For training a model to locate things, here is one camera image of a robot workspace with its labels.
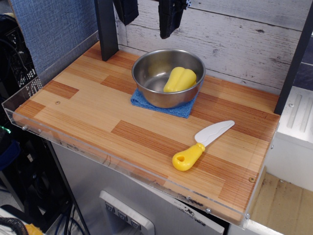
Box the yellow handled white toy knife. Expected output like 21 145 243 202
172 120 235 171

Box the black left vertical post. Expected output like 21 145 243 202
94 0 119 61

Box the black plastic crate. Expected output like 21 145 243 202
0 26 37 88

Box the yellow object bottom left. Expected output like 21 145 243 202
25 224 44 235

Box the yellow toy bell pepper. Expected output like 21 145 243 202
163 67 197 93

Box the black right vertical post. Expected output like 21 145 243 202
274 3 313 115

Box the stainless steel cabinet with buttons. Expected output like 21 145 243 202
50 142 229 235

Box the white plastic ridged box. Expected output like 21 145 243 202
265 87 313 191

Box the black vertical post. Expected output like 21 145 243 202
94 0 119 61
274 3 313 115

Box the stainless steel bowl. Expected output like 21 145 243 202
132 49 206 108

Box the clear acrylic table edge guard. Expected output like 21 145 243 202
3 43 279 226

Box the blue folded cloth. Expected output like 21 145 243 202
130 89 198 118

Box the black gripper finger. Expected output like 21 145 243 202
113 0 139 25
158 0 184 39

